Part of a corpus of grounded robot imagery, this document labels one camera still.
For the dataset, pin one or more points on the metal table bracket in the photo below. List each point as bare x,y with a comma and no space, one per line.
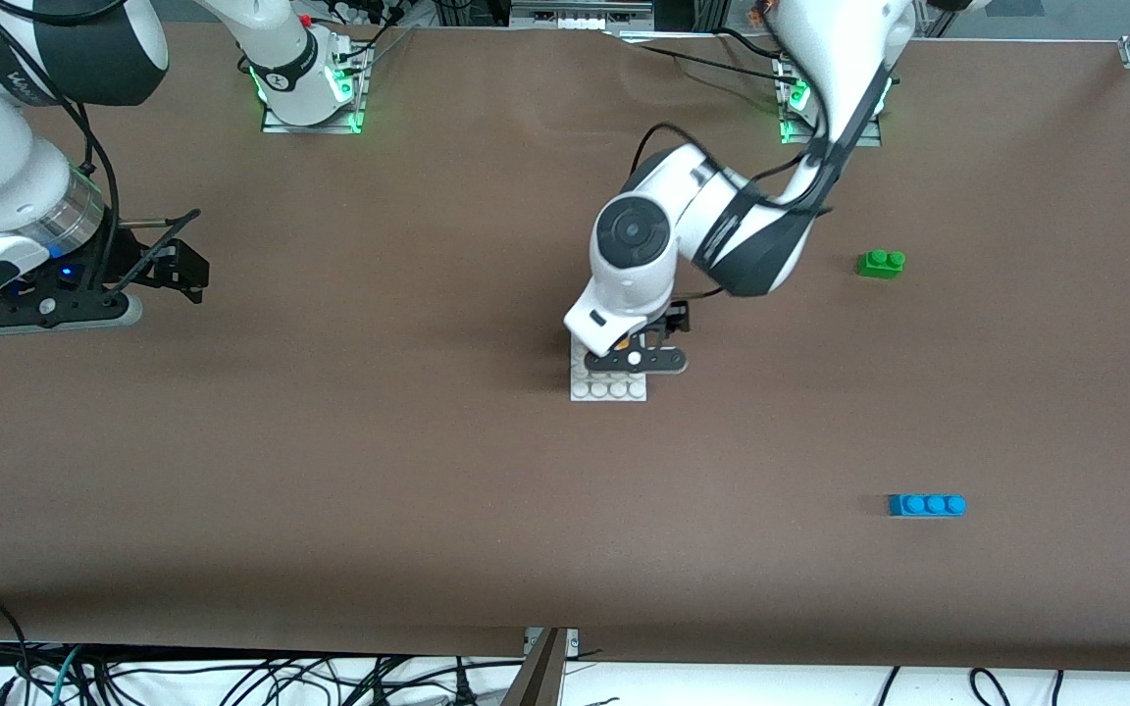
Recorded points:
540,672

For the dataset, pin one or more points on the green two-stud block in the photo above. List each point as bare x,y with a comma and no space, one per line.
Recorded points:
880,264

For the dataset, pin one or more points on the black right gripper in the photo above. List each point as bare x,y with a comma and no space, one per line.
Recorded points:
138,266

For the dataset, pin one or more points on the large table cover sheet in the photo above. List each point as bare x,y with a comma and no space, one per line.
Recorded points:
565,549

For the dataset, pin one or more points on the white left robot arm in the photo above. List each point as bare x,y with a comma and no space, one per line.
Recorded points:
634,235

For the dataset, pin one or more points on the yellow two-stud block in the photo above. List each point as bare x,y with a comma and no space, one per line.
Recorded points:
625,343

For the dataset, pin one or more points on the white studded base plate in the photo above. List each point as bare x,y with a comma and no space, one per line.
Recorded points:
609,390

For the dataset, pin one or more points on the blue three-stud block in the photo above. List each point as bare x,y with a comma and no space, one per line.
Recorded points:
926,505

